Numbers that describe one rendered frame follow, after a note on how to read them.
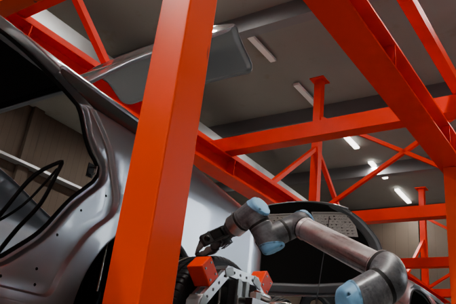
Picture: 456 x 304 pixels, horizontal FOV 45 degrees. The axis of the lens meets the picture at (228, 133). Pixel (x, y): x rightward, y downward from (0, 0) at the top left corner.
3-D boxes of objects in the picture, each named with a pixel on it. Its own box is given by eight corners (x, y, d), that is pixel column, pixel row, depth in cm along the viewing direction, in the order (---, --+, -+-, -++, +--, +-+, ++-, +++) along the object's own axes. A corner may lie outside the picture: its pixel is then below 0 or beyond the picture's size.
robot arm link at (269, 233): (292, 239, 207) (276, 212, 212) (267, 252, 203) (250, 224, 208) (287, 248, 215) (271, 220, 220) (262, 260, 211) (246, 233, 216)
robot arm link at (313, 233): (423, 258, 159) (298, 202, 220) (390, 277, 155) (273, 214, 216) (430, 292, 162) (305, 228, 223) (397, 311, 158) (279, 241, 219)
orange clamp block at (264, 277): (251, 297, 238) (258, 282, 245) (267, 297, 234) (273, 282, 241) (244, 285, 236) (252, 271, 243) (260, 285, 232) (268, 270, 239)
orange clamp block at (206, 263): (203, 276, 214) (195, 256, 212) (219, 276, 210) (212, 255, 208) (193, 286, 208) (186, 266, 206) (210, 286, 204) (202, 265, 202)
